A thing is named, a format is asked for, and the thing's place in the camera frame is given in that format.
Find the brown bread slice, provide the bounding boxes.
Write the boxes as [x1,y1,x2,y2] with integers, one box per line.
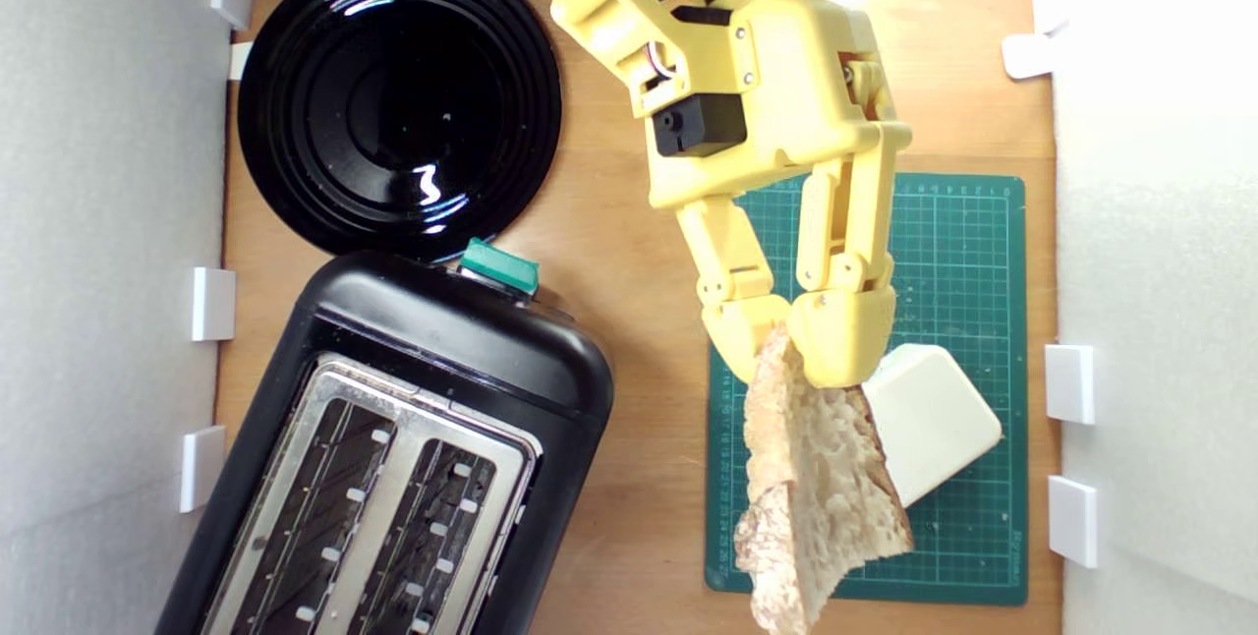
[734,323,915,635]

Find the green toaster lever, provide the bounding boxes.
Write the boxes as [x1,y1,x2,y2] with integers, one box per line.
[459,238,541,300]

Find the black two-slot toaster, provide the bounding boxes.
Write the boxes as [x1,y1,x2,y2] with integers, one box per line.
[155,250,615,635]

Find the white block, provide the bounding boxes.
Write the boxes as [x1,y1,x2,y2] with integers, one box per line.
[863,343,1003,508]

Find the green cutting mat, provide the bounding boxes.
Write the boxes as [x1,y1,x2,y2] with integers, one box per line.
[705,171,1029,606]

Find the black round plate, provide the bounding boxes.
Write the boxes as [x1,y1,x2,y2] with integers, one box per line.
[238,0,563,260]

